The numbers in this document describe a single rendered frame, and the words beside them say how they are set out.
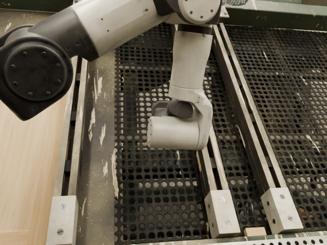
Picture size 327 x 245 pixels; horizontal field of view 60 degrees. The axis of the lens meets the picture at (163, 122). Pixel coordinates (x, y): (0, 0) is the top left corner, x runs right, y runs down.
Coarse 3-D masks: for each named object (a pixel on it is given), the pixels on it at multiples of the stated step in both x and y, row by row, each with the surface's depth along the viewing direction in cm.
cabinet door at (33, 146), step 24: (0, 120) 94; (48, 120) 96; (0, 144) 89; (24, 144) 90; (48, 144) 91; (0, 168) 84; (24, 168) 85; (48, 168) 86; (0, 192) 80; (24, 192) 81; (48, 192) 81; (0, 216) 76; (24, 216) 77; (48, 216) 77; (0, 240) 72; (24, 240) 73
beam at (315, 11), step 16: (0, 0) 130; (16, 0) 130; (32, 0) 131; (48, 0) 132; (64, 0) 133; (256, 0) 153; (240, 16) 149; (256, 16) 150; (272, 16) 151; (288, 16) 152; (304, 16) 153; (320, 16) 154
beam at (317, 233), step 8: (304, 232) 82; (312, 232) 82; (320, 232) 83; (192, 240) 76; (200, 240) 76; (208, 240) 77; (216, 240) 77; (224, 240) 77; (232, 240) 77; (240, 240) 78; (248, 240) 78; (256, 240) 78
